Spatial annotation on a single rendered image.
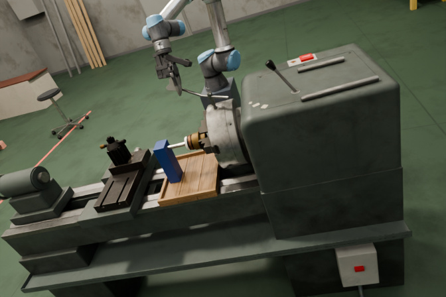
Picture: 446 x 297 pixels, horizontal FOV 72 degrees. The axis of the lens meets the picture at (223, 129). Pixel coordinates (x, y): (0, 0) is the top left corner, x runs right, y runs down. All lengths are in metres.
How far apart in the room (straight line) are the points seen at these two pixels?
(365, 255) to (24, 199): 1.79
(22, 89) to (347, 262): 7.47
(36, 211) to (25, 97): 6.28
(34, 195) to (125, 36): 8.14
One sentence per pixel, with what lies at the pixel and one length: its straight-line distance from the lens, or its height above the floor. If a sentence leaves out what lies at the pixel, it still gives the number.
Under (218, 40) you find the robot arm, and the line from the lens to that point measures 1.78.
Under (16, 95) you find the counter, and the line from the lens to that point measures 8.33.
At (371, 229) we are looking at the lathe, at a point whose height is 0.54.
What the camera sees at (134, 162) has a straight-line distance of 1.71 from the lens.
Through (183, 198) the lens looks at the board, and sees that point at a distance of 1.51.
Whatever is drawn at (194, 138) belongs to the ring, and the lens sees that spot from 1.47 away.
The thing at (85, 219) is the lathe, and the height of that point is 0.92.
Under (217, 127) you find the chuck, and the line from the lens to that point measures 1.32.
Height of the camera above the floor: 1.83
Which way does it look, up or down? 30 degrees down
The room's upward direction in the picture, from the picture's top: 20 degrees counter-clockwise
